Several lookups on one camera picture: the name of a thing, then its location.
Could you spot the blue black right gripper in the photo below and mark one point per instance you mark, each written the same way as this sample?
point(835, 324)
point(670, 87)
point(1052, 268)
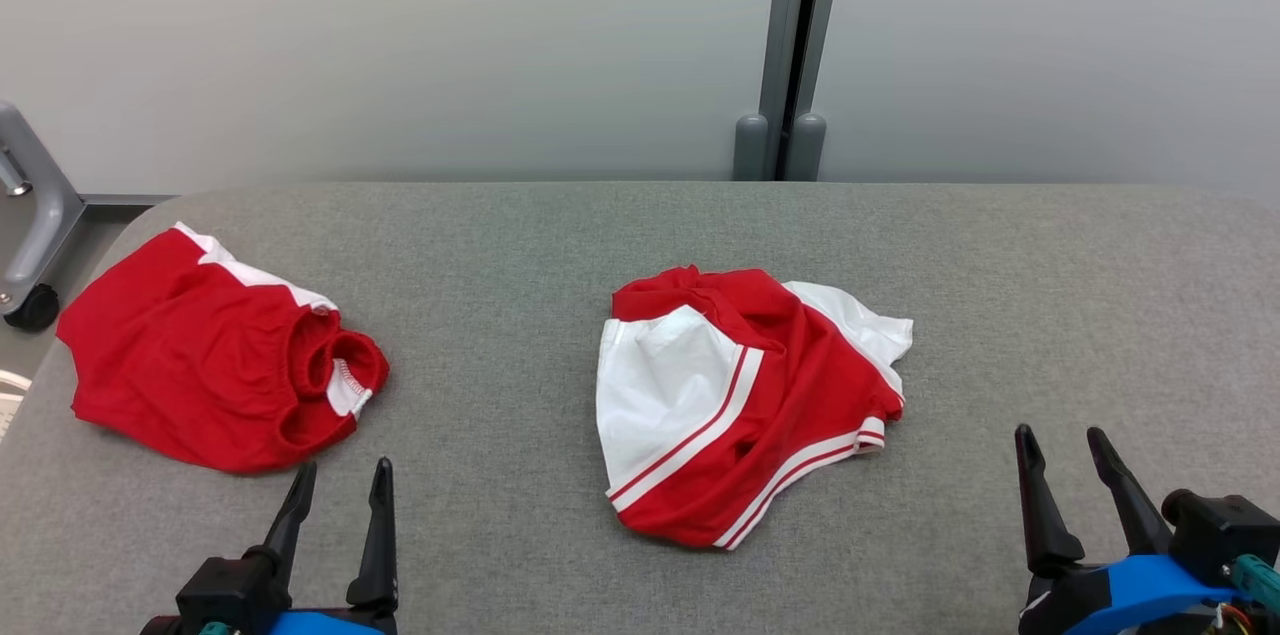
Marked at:
point(1130, 595)

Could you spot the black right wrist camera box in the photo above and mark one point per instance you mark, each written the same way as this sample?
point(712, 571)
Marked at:
point(1225, 530)

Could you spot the pale round floor object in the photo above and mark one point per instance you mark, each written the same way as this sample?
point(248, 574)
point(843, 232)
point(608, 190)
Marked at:
point(12, 395)

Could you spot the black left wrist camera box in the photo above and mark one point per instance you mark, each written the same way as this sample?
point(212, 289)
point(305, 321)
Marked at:
point(230, 590)

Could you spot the red white lettered jersey shirt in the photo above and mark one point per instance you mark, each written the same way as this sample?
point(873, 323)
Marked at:
point(800, 385)

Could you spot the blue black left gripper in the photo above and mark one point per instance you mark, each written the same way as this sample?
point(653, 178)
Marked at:
point(330, 625)

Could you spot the grey partition post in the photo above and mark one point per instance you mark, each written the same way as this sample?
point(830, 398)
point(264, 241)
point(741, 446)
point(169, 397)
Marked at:
point(775, 15)

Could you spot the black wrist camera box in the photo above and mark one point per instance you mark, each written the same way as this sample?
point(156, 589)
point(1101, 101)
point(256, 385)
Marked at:
point(230, 590)
point(1225, 530)

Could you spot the black caster wheel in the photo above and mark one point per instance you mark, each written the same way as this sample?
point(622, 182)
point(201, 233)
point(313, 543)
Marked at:
point(32, 308)

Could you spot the plain red shirt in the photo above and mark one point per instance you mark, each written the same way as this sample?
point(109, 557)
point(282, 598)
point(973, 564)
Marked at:
point(180, 355)

